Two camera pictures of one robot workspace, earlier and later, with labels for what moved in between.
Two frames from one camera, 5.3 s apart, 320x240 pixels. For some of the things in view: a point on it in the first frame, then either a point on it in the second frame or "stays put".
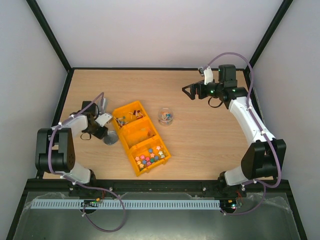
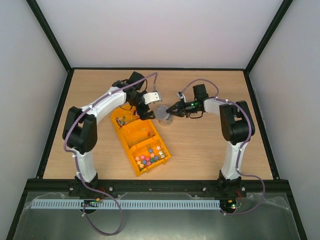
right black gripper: x=197 y=89 -> x=182 y=108
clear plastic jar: x=165 y=117 stays put
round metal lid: x=111 y=138 -> x=161 y=113
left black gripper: x=102 y=134 -> x=146 y=116
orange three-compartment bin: x=147 y=151 stays put
